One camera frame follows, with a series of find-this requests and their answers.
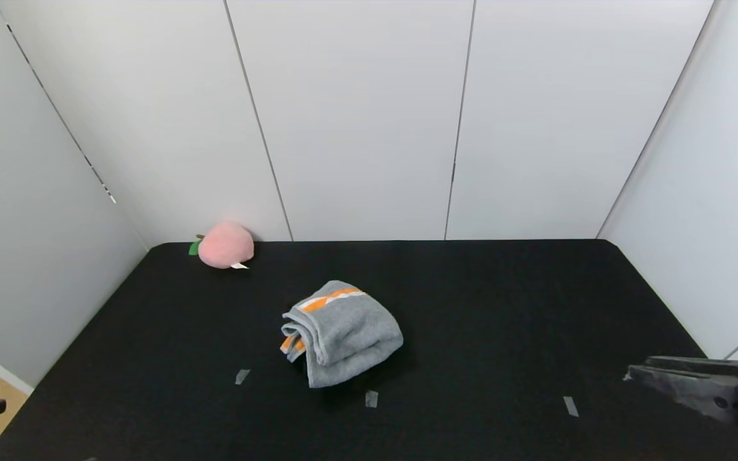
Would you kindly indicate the grey terry towel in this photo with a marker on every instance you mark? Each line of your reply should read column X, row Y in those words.
column 343, row 333

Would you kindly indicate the clear tape piece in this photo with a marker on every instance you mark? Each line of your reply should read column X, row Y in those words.
column 241, row 376
column 371, row 398
column 571, row 406

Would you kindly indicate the pink plush peach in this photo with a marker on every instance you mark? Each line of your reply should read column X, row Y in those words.
column 225, row 244

